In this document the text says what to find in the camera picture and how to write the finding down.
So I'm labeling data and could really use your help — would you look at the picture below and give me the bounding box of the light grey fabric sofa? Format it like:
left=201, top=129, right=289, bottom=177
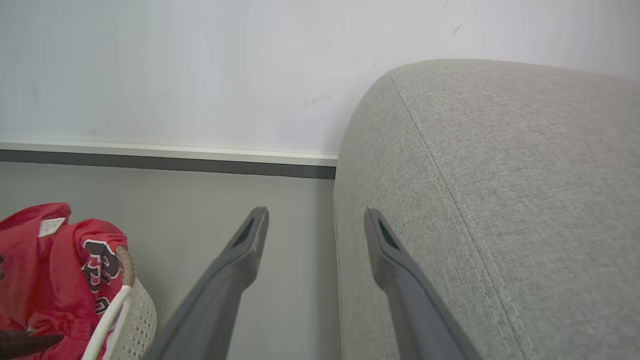
left=333, top=58, right=640, bottom=360

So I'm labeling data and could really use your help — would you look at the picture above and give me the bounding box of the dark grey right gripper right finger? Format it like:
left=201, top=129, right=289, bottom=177
left=364, top=208, right=484, bottom=360

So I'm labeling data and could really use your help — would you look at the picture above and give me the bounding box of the dark grey pointed right gripper left finger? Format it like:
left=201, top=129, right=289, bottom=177
left=0, top=329, right=66, bottom=360

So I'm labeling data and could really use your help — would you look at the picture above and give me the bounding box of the red jersey with black lettering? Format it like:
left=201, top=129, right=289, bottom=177
left=0, top=202, right=129, bottom=360

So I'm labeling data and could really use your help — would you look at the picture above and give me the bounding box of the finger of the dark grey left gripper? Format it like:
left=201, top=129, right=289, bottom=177
left=144, top=206, right=270, bottom=360

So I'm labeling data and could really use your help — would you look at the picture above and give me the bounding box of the white perforated laundry basket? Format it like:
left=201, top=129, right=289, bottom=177
left=81, top=244, right=158, bottom=360

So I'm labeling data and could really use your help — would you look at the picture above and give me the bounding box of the white and grey baseboard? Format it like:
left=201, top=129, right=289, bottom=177
left=0, top=138, right=339, bottom=180

